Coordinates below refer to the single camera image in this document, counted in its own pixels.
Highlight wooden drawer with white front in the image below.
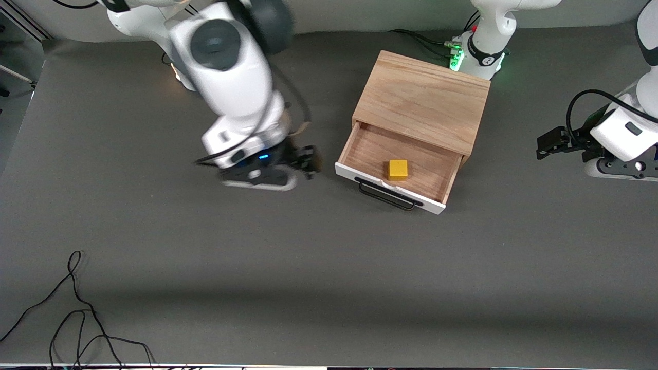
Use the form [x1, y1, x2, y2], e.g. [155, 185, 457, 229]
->
[335, 121, 463, 215]

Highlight wooden drawer cabinet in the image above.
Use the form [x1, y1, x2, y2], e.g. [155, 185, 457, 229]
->
[352, 50, 490, 165]

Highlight light grey backdrop cloth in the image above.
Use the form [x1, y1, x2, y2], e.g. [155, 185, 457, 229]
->
[10, 0, 658, 43]

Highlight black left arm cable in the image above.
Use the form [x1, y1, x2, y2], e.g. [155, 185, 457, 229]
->
[566, 90, 658, 144]

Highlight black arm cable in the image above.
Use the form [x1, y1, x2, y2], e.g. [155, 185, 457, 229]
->
[566, 90, 658, 144]
[195, 77, 313, 165]

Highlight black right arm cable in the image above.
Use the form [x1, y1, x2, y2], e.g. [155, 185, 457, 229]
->
[195, 77, 313, 165]

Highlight black left arm base cables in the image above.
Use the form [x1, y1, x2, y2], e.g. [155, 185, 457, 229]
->
[388, 10, 481, 57]

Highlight thin black loose cable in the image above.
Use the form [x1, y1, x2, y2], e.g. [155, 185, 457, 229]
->
[0, 251, 155, 370]

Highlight white frame bar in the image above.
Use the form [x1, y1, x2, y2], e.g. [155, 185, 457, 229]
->
[0, 64, 38, 88]

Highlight aluminium frame rail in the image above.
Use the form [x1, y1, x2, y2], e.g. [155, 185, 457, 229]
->
[0, 0, 52, 42]

